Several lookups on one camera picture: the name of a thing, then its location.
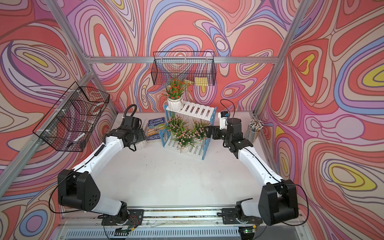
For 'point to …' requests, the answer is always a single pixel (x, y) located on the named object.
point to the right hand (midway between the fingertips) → (211, 131)
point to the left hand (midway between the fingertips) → (139, 136)
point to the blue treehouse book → (154, 126)
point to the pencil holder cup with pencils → (255, 126)
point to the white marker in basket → (80, 136)
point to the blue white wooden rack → (191, 111)
